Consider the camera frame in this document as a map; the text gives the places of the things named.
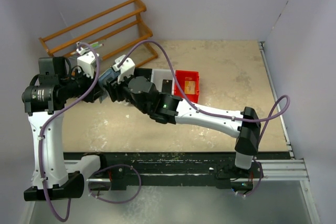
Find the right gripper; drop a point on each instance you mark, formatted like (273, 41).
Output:
(112, 91)

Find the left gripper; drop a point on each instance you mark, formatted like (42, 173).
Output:
(92, 89)

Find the green card holder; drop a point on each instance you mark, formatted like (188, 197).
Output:
(103, 82)

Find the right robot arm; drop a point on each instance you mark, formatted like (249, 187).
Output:
(166, 108)

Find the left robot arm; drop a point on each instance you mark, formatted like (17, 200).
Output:
(45, 103)

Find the black credit card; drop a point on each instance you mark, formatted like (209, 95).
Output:
(167, 86)

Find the orange credit card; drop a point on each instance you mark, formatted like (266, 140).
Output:
(189, 86)

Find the black plastic bin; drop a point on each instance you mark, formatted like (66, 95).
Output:
(143, 72)

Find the pens on rack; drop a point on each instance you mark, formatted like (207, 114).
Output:
(94, 45)

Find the white plastic bin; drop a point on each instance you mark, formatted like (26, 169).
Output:
(158, 75)

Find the wooden rack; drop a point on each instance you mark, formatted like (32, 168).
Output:
(111, 28)

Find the red plastic bin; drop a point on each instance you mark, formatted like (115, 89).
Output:
(181, 75)

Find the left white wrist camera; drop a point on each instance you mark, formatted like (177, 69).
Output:
(87, 61)

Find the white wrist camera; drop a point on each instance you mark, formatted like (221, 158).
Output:
(125, 70)
(87, 61)

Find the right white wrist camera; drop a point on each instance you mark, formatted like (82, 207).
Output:
(125, 70)

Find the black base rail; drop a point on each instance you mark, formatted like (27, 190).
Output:
(181, 169)

